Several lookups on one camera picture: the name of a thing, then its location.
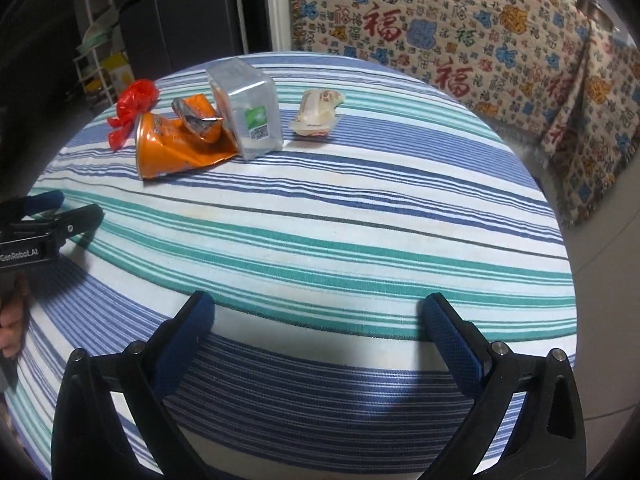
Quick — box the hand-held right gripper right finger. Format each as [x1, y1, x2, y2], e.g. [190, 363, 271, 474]
[424, 292, 588, 480]

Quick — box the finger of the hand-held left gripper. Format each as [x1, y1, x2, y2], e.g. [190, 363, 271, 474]
[30, 203, 105, 249]
[0, 189, 65, 223]

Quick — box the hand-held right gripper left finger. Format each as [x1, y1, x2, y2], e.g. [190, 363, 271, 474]
[50, 290, 216, 480]

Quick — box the person's left hand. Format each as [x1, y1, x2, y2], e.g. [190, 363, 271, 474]
[0, 275, 31, 359]

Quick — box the crushed orange foil packet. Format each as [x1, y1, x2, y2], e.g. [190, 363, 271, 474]
[134, 94, 240, 181]

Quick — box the red plastic bag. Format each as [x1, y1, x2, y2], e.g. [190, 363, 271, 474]
[107, 79, 161, 152]

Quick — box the striped tablecloth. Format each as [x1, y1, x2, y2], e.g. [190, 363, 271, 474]
[0, 52, 578, 480]

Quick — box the yellow box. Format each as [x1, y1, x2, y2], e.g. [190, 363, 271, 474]
[102, 52, 134, 91]

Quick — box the green and white bag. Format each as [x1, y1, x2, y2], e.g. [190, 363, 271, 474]
[80, 12, 121, 54]

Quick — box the clear plastic box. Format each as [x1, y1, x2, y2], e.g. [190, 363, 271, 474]
[206, 57, 283, 162]

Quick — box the dark grey refrigerator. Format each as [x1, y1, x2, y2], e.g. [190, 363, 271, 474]
[80, 0, 273, 111]

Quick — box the beige crumpled wrapper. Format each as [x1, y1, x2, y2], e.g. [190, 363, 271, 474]
[291, 89, 347, 138]

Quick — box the patterned cloth covered sofa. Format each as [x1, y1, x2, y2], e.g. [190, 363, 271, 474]
[286, 0, 640, 228]

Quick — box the metal pot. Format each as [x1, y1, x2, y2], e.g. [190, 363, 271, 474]
[567, 0, 622, 34]

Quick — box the white wire rack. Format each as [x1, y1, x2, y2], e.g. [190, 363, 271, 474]
[72, 10, 136, 111]

